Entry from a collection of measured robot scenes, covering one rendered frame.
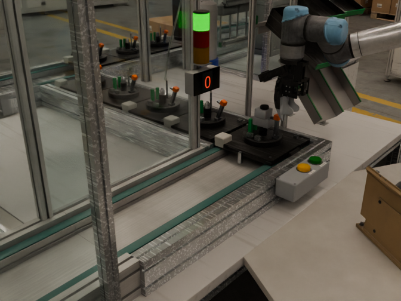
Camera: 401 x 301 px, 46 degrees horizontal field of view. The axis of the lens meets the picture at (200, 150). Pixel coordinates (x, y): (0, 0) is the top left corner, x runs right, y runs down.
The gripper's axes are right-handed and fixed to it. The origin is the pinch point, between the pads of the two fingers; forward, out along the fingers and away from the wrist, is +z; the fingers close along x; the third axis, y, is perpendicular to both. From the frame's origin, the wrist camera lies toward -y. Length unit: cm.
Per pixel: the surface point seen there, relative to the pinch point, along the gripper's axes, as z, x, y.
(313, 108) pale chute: 2.5, 20.3, 0.9
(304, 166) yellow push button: 10.1, -9.1, 15.1
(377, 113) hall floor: 107, 310, -81
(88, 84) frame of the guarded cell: -34, -84, 15
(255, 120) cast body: 3.0, -2.2, -8.5
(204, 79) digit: -14.1, -20.2, -15.9
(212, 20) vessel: -14, 59, -80
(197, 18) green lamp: -32.5, -21.4, -18.0
